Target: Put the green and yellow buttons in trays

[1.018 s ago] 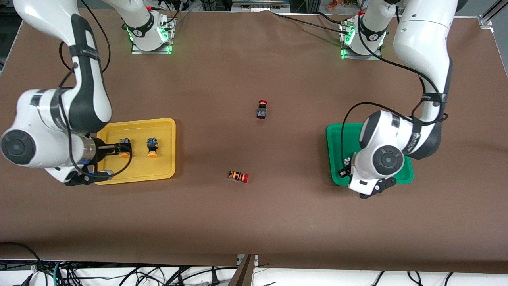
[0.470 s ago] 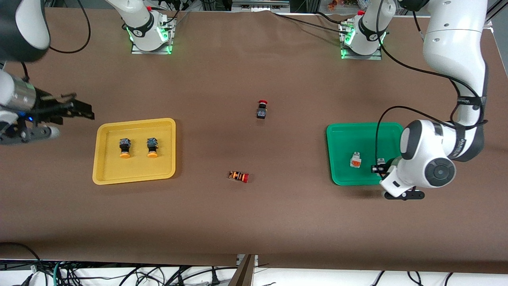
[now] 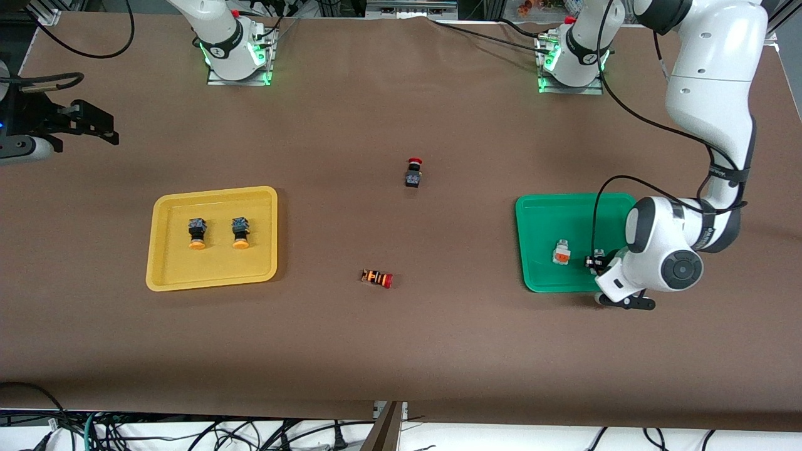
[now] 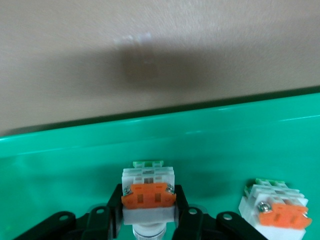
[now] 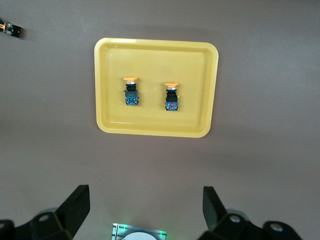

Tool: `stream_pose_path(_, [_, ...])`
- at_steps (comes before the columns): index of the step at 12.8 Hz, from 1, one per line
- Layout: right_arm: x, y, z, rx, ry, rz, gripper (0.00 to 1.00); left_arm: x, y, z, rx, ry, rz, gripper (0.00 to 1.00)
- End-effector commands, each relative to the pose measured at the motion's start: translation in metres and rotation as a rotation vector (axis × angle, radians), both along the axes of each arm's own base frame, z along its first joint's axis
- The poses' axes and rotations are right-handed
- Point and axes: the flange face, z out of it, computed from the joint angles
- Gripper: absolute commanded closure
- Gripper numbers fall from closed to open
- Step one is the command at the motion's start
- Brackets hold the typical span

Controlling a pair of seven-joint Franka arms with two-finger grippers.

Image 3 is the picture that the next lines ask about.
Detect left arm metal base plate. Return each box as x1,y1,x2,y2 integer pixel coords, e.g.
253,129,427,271
536,34,605,96

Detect aluminium frame bar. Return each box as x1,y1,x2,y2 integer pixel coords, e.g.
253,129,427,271
367,0,458,16

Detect black cable under table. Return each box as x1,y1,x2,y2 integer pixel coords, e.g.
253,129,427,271
0,381,66,433

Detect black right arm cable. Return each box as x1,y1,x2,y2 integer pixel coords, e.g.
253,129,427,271
28,0,136,60

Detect black cable on table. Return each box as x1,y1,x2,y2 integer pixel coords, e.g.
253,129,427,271
429,18,546,52

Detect brown table post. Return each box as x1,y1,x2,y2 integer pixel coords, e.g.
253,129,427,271
360,401,405,451

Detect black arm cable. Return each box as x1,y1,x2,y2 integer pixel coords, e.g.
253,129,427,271
28,0,136,60
589,0,749,254

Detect yellow plastic tray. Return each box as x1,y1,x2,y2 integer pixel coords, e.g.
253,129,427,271
145,185,279,293

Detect brown table cover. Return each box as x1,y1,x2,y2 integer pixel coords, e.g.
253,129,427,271
0,14,802,433

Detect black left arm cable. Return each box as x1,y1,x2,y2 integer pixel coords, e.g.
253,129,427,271
589,0,749,254

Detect green cable under table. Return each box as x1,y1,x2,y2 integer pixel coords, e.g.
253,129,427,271
85,410,104,451

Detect green plastic tray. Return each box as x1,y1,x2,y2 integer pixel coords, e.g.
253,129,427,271
515,193,654,294

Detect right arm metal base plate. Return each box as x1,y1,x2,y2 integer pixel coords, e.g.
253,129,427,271
207,28,276,86

